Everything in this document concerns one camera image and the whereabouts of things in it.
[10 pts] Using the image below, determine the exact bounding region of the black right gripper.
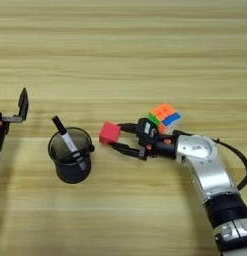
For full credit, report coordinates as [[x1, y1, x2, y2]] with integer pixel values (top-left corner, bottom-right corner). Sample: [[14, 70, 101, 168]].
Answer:
[[109, 122, 179, 162]]

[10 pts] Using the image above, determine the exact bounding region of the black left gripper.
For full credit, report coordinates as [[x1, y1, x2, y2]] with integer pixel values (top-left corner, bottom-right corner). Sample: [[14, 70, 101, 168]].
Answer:
[[0, 87, 30, 153]]

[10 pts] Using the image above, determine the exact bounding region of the red cube block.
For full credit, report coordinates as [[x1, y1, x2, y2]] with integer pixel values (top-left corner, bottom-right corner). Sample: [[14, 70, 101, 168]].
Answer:
[[98, 120, 123, 145]]

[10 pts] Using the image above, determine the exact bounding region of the multicolour puzzle cube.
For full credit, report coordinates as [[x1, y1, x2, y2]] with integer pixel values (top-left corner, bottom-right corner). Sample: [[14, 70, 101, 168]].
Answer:
[[147, 102, 183, 135]]

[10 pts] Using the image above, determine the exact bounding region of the white marker with black cap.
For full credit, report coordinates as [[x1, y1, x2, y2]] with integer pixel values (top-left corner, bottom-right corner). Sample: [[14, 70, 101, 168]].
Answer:
[[51, 115, 88, 172]]

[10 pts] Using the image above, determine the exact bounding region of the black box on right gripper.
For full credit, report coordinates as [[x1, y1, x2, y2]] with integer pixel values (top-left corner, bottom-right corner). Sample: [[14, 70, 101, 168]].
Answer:
[[137, 117, 159, 138]]

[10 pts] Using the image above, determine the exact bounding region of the black mesh pen cup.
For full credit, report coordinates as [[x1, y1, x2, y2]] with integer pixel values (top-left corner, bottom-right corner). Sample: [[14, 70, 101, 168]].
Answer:
[[47, 126, 96, 185]]

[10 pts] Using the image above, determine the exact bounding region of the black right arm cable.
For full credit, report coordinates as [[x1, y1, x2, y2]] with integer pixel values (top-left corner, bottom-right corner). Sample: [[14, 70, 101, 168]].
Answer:
[[211, 137, 247, 192]]

